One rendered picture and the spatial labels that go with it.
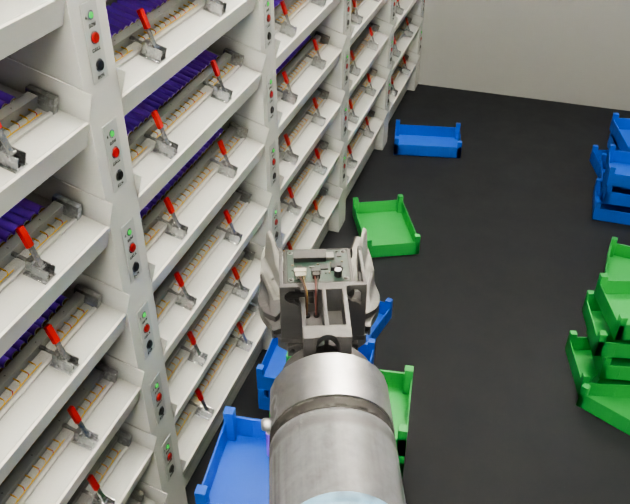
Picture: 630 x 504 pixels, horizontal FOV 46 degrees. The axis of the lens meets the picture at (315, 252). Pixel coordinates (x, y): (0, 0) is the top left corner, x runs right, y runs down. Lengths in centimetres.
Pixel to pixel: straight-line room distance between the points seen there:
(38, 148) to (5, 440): 44
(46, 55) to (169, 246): 53
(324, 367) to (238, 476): 92
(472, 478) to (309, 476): 162
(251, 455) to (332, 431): 98
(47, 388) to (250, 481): 41
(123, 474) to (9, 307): 60
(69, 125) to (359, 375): 77
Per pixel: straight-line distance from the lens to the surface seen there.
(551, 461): 217
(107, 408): 151
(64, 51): 118
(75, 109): 121
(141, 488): 183
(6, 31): 105
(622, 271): 289
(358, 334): 63
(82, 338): 137
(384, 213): 300
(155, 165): 146
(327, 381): 53
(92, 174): 127
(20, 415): 128
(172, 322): 167
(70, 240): 127
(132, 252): 138
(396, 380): 180
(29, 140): 116
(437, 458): 211
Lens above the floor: 163
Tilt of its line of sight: 36 degrees down
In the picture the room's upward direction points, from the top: straight up
